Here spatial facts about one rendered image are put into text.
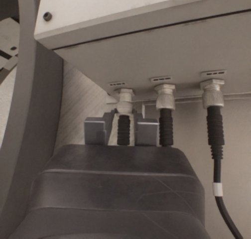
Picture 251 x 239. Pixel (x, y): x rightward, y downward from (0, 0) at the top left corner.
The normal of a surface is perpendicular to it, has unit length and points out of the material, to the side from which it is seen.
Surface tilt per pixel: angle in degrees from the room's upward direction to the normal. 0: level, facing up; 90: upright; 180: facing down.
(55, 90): 40
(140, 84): 132
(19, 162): 52
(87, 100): 90
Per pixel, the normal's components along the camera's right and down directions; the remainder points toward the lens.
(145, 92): -0.03, 0.97
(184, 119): -0.34, -0.23
